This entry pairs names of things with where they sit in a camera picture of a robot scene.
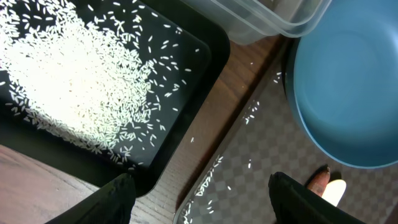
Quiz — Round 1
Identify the black rectangular tray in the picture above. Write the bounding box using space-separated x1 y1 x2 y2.
1 0 229 197

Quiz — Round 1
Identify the clear plastic bin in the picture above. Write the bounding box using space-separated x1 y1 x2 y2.
184 0 331 45

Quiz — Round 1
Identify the orange carrot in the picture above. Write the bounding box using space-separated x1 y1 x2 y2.
307 166 330 197

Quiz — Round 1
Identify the dark blue plate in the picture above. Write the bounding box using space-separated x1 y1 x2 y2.
285 0 397 169

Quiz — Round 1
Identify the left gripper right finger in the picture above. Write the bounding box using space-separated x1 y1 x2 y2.
268 172 364 224

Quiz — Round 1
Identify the dark brown serving tray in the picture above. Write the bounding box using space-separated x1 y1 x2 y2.
174 41 397 224

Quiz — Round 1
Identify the white rice pile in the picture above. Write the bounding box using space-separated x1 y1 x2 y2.
0 0 201 172

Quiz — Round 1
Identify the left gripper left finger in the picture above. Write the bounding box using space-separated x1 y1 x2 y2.
46 173 136 224

